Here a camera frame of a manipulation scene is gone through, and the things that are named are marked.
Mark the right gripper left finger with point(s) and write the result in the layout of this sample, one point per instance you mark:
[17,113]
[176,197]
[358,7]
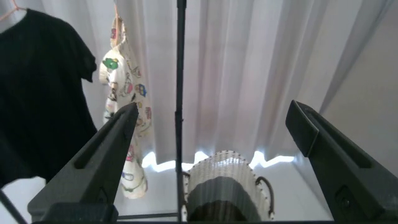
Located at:
[87,183]

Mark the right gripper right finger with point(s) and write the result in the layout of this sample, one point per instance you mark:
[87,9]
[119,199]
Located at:
[367,193]

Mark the black garment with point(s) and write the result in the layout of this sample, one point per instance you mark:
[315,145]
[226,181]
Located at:
[37,93]

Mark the cream printed garment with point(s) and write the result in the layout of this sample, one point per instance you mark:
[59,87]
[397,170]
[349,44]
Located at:
[124,77]

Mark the pink clothes hanger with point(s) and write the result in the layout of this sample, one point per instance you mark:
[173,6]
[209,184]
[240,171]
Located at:
[9,13]
[116,18]

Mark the white laundry basket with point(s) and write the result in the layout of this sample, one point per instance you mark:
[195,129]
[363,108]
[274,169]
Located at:
[224,168]

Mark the black clothes rack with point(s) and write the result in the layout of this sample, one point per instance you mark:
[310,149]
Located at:
[179,62]

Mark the white curtain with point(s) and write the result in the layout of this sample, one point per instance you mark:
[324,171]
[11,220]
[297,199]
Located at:
[248,62]

